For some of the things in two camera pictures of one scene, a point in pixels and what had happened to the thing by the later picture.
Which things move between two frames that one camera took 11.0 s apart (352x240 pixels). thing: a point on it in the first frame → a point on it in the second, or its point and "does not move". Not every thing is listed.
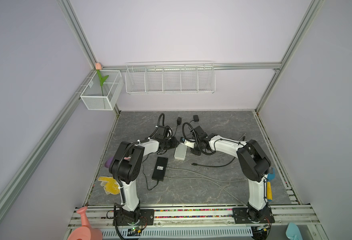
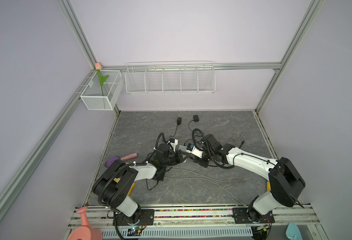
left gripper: x=174 y=144 → x=179 y=158
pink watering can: x=86 y=232 does not move
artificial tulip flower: x=98 y=67 does not move
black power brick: x=160 y=169 does not move
